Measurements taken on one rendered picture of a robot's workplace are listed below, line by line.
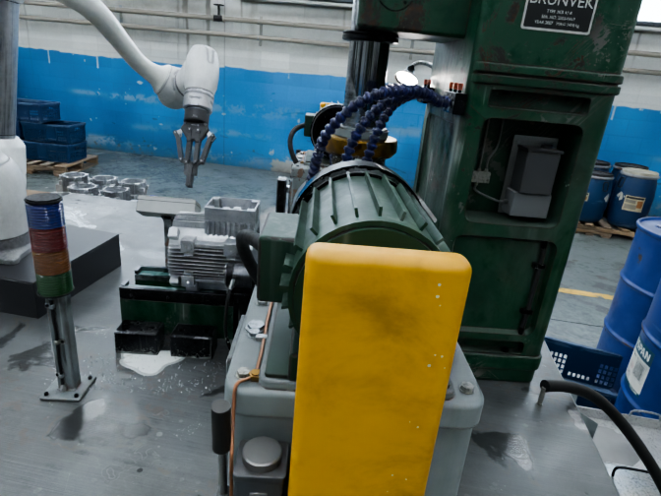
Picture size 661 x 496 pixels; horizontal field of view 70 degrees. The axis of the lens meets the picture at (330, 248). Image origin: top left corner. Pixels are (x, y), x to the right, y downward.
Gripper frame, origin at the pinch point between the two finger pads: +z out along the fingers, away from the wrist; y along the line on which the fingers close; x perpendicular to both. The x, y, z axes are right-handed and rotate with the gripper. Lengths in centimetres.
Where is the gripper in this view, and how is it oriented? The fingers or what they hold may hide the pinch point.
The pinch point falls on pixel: (190, 175)
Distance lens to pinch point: 150.5
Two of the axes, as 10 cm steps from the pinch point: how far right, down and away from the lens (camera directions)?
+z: -0.7, 9.9, -1.4
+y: 10.0, 0.8, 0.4
